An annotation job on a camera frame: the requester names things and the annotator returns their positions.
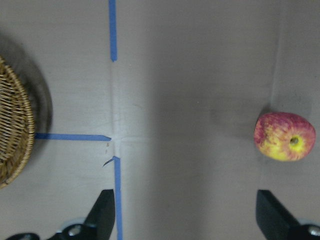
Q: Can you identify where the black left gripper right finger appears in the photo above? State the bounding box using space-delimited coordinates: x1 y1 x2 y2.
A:
255 189 320 240

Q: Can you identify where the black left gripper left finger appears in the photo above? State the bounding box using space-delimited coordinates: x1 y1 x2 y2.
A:
7 188 116 240

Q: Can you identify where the red yellow apple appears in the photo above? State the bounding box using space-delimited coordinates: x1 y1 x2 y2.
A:
253 112 316 162

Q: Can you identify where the round wicker basket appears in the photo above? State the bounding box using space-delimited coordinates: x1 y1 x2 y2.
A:
0 57 36 189

